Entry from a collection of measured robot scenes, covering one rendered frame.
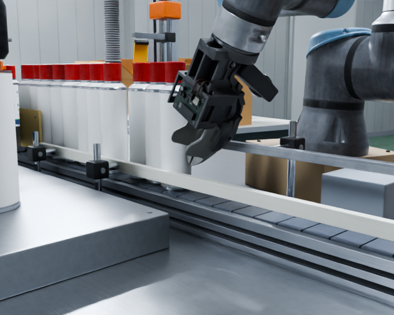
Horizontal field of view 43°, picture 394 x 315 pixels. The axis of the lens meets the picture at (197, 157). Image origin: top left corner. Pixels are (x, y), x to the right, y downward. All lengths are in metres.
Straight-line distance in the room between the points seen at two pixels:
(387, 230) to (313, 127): 0.43
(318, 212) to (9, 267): 0.35
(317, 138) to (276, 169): 0.11
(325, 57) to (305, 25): 6.42
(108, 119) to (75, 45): 4.66
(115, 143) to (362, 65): 0.46
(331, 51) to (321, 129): 0.14
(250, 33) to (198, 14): 5.65
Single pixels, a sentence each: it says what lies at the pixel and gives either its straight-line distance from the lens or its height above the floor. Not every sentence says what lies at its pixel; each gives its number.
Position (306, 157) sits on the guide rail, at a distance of 0.69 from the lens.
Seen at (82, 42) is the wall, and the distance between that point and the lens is 5.61.
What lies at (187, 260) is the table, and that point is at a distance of 0.65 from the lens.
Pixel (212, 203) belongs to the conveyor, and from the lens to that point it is 0.73.
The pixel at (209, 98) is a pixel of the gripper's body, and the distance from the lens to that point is 0.66.
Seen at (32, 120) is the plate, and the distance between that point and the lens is 1.17.
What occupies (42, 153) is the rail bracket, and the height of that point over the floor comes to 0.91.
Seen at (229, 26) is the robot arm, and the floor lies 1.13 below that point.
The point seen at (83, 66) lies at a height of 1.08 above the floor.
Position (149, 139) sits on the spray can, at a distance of 0.84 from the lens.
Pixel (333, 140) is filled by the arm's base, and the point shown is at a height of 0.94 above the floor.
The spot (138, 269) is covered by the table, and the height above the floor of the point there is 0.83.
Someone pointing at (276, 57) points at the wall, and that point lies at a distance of 7.05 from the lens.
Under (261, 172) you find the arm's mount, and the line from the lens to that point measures 1.03.
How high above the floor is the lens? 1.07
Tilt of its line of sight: 10 degrees down
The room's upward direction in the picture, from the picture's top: straight up
